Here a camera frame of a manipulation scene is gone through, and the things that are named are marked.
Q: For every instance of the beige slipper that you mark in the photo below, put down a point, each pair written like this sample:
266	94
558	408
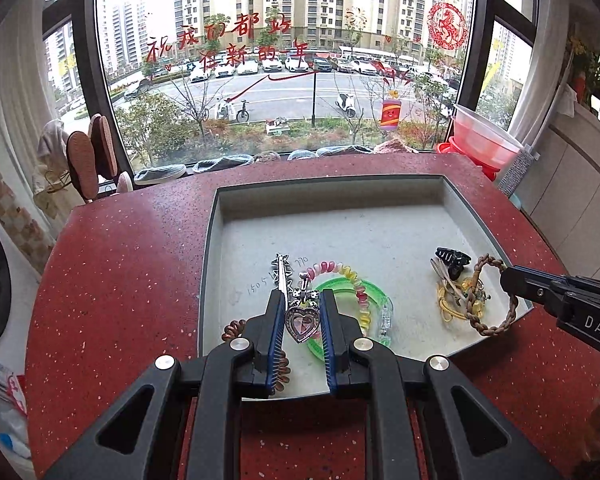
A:
124	182

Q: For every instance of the red plastic bucket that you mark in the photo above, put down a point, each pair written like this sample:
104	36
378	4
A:
487	170

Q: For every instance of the firecracker window sticker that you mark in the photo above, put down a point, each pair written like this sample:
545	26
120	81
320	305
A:
390	115

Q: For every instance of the pink heart pendant charm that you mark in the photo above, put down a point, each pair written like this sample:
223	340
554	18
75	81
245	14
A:
300	325

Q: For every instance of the brown fuzzy slipper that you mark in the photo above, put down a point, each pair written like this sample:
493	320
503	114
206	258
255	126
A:
267	157

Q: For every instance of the grey speckled board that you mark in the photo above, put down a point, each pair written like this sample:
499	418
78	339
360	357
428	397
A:
515	172

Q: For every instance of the green potted plant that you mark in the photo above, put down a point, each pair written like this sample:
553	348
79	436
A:
597	75

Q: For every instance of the black claw hair clip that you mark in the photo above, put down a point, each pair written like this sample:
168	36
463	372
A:
452	260

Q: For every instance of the street lamp pole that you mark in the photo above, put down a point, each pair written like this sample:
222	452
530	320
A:
313	100

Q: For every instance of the white curtain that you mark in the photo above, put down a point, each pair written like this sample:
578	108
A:
20	85

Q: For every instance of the white cabinet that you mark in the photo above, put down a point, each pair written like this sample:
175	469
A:
570	185

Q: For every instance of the beige towel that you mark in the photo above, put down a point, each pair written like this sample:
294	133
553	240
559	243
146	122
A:
51	142

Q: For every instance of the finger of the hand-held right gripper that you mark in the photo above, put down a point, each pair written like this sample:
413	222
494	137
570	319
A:
527	290
550	275

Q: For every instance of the pink fuzzy slipper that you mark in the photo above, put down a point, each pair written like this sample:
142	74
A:
395	146

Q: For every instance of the white scooter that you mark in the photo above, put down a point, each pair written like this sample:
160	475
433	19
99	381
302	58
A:
346	105
224	109

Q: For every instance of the silver star hair clip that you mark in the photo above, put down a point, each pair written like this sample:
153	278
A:
281	275

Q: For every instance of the grey rectangular tray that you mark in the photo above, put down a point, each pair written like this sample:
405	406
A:
355	230

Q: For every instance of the grey slipper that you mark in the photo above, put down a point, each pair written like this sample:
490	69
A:
222	164
344	150
300	154
160	173

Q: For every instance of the brown sole slipper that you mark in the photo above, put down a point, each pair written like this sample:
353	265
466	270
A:
82	165
104	145

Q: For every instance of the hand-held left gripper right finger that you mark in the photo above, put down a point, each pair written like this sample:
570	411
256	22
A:
330	345

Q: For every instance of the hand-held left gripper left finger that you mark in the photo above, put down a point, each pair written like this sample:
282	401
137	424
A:
277	340

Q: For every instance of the row of parked cars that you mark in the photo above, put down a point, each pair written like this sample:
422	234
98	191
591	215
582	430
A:
270	65

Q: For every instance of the black bicycle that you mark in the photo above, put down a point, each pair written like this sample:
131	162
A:
243	114

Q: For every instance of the red round paper-cut sticker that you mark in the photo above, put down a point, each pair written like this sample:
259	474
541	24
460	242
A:
447	25

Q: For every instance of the white plastic bag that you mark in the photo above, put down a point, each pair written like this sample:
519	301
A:
5	430

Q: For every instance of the green translucent bangle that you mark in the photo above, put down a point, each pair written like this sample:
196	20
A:
375	292

